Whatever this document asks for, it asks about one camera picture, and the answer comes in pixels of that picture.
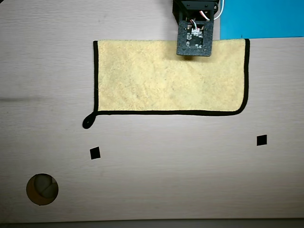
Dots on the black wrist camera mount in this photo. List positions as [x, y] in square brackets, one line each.
[183, 47]

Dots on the blue sheet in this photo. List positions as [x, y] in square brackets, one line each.
[261, 19]

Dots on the yellow towel with black border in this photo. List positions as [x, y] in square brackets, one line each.
[154, 78]

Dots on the black tape square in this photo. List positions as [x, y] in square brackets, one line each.
[95, 153]
[262, 140]

